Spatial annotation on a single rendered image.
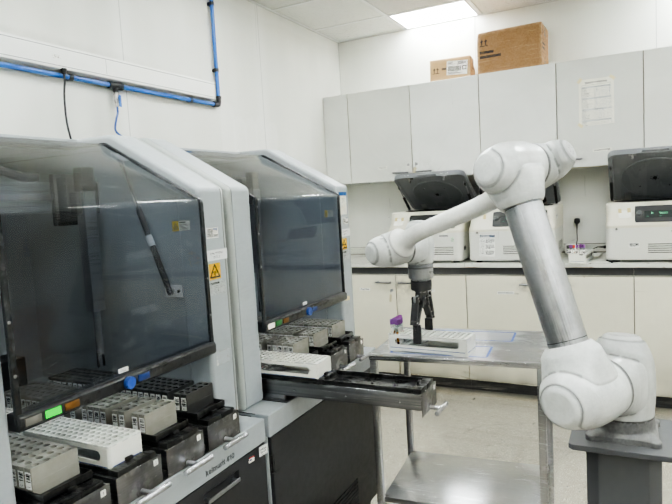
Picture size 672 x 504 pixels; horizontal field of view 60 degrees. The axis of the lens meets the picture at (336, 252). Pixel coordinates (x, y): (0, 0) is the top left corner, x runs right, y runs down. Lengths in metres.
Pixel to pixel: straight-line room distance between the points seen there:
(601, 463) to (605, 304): 2.28
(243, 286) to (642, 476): 1.22
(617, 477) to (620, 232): 2.34
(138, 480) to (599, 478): 1.18
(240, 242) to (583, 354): 1.02
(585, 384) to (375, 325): 2.98
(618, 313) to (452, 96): 1.85
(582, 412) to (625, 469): 0.31
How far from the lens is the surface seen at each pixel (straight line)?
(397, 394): 1.77
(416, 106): 4.48
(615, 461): 1.79
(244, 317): 1.86
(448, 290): 4.14
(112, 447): 1.45
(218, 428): 1.67
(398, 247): 1.92
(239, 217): 1.84
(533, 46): 4.39
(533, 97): 4.29
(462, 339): 2.06
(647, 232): 3.93
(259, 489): 1.89
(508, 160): 1.55
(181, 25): 3.54
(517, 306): 4.04
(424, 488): 2.39
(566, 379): 1.52
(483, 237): 4.03
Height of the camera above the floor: 1.38
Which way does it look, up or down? 5 degrees down
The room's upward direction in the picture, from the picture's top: 3 degrees counter-clockwise
